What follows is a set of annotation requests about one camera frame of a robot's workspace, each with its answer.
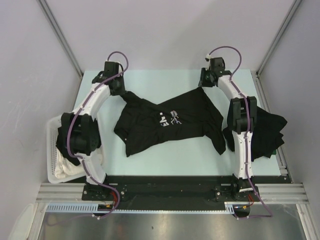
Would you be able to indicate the cable duct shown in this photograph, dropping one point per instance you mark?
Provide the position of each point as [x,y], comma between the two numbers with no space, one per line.
[238,208]
[86,208]

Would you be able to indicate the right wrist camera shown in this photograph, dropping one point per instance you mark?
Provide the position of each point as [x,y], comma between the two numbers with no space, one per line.
[208,60]

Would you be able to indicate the aluminium frame rail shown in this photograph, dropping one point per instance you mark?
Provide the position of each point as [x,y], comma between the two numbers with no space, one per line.
[283,193]
[60,193]

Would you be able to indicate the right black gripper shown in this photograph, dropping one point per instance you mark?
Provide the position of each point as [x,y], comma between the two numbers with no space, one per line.
[203,82]

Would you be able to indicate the black shirt in basket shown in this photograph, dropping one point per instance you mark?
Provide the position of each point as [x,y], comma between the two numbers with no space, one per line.
[63,149]

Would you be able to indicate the white shirt in basket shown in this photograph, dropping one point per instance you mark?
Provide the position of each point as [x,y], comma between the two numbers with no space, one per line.
[65,168]

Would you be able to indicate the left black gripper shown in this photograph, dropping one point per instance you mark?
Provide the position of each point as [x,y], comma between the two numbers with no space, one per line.
[122,89]

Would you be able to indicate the right cable duct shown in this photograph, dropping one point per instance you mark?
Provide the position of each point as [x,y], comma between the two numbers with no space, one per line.
[238,208]

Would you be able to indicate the stack of folded black shirts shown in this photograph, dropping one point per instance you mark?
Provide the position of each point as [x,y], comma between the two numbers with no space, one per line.
[267,136]

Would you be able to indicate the white plastic basket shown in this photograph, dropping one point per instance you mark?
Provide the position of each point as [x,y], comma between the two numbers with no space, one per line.
[51,138]

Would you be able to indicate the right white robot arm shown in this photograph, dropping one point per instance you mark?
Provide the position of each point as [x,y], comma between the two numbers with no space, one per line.
[241,118]

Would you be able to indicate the left aluminium frame rail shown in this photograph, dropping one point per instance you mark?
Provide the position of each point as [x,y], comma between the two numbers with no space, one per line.
[60,193]

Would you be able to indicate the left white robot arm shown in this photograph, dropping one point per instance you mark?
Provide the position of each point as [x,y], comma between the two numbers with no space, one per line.
[79,129]

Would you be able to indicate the black printed t shirt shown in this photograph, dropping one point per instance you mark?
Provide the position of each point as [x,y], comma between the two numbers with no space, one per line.
[143,124]

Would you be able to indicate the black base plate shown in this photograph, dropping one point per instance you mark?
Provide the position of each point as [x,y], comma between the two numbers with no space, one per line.
[170,193]

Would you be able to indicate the left cable duct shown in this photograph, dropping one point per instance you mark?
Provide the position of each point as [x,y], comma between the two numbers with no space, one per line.
[86,208]

